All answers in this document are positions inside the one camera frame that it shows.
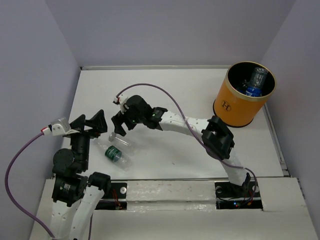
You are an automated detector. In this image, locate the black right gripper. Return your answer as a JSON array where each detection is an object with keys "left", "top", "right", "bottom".
[{"left": 112, "top": 105, "right": 145, "bottom": 136}]

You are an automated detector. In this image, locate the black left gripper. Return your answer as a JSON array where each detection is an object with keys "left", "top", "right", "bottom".
[{"left": 67, "top": 107, "right": 108, "bottom": 169}]

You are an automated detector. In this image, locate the clear plastic bottle no label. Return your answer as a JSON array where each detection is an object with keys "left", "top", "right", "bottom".
[{"left": 108, "top": 132, "right": 134, "bottom": 151}]

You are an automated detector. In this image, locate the green label plastic bottle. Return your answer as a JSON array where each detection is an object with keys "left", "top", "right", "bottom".
[{"left": 95, "top": 140, "right": 132, "bottom": 171}]

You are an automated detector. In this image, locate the blue label bottle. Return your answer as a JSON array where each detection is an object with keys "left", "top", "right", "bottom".
[{"left": 245, "top": 67, "right": 269, "bottom": 97}]

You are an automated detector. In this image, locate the red cap small bottle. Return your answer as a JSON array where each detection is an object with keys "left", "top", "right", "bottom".
[{"left": 236, "top": 79, "right": 249, "bottom": 93}]

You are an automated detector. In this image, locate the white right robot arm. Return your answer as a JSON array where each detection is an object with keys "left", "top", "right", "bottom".
[{"left": 111, "top": 94, "right": 255, "bottom": 198}]

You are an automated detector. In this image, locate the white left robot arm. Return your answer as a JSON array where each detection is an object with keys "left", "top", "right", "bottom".
[{"left": 49, "top": 109, "right": 111, "bottom": 240}]

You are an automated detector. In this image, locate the orange cylindrical bin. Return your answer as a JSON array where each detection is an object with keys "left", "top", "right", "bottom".
[{"left": 212, "top": 61, "right": 277, "bottom": 128}]

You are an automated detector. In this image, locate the silver bolt left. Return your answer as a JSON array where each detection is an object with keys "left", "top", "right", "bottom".
[{"left": 120, "top": 187, "right": 127, "bottom": 195}]

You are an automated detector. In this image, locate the silver bolt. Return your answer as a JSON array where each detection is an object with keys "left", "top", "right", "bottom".
[
  {"left": 215, "top": 186, "right": 222, "bottom": 193},
  {"left": 120, "top": 187, "right": 127, "bottom": 195}
]

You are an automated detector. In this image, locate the silver bolt right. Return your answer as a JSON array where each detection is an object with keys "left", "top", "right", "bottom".
[{"left": 215, "top": 186, "right": 222, "bottom": 193}]

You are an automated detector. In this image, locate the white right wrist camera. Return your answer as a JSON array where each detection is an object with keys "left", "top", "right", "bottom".
[{"left": 113, "top": 93, "right": 129, "bottom": 114}]

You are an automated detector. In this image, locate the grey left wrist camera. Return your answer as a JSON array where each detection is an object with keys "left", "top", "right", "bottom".
[{"left": 41, "top": 117, "right": 71, "bottom": 136}]

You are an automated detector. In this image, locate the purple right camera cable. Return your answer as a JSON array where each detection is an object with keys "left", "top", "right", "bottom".
[{"left": 116, "top": 83, "right": 257, "bottom": 206}]

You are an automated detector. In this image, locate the purple camera cable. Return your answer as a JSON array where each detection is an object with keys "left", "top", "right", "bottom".
[
  {"left": 116, "top": 83, "right": 257, "bottom": 206},
  {"left": 4, "top": 131, "right": 56, "bottom": 238}
]

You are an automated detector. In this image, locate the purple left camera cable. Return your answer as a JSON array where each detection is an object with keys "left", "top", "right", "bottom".
[{"left": 4, "top": 131, "right": 56, "bottom": 238}]

